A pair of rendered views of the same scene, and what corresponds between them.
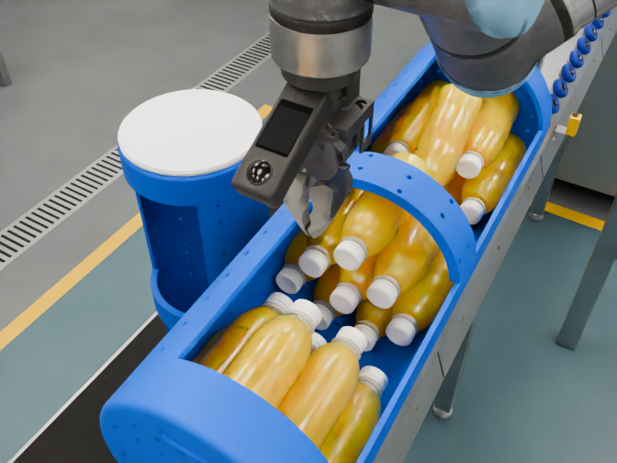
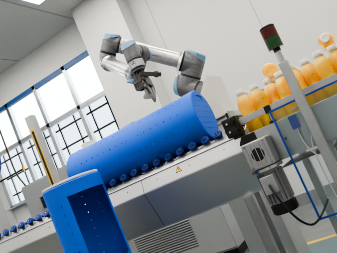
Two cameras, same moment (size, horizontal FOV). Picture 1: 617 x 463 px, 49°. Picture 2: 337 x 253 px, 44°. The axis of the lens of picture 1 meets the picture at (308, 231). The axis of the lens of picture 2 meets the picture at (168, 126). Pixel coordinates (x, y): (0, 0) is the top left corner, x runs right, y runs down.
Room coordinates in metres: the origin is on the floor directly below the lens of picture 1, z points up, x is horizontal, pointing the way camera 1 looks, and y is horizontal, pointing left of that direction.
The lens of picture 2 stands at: (0.77, 2.27, 0.84)
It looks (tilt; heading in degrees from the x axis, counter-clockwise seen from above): 7 degrees up; 264
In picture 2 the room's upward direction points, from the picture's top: 23 degrees counter-clockwise
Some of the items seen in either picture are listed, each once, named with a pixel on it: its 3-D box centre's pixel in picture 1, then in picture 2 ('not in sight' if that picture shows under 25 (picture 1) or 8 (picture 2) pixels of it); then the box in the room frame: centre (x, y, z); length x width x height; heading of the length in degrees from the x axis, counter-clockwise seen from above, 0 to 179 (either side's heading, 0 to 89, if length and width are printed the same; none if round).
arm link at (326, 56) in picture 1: (317, 35); (136, 65); (0.56, -0.01, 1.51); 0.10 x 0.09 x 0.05; 60
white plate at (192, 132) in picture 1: (190, 129); (70, 181); (1.09, 0.23, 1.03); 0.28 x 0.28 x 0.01
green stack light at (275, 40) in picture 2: not in sight; (274, 43); (0.07, 0.68, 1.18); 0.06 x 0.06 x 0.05
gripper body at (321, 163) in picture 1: (322, 110); (141, 79); (0.56, -0.01, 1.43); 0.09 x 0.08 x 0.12; 150
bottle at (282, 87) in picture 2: not in sight; (287, 94); (0.00, 0.41, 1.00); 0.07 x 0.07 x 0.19
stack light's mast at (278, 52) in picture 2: not in sight; (274, 44); (0.07, 0.68, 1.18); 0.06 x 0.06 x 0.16
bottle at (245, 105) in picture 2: not in sight; (248, 111); (0.19, 0.35, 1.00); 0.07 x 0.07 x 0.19
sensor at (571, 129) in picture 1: (561, 120); not in sight; (1.28, -0.57, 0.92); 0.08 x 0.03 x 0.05; 61
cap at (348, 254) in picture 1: (350, 254); not in sight; (0.63, -0.06, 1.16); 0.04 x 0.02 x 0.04; 61
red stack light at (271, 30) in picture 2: not in sight; (269, 33); (0.07, 0.68, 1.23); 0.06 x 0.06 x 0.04
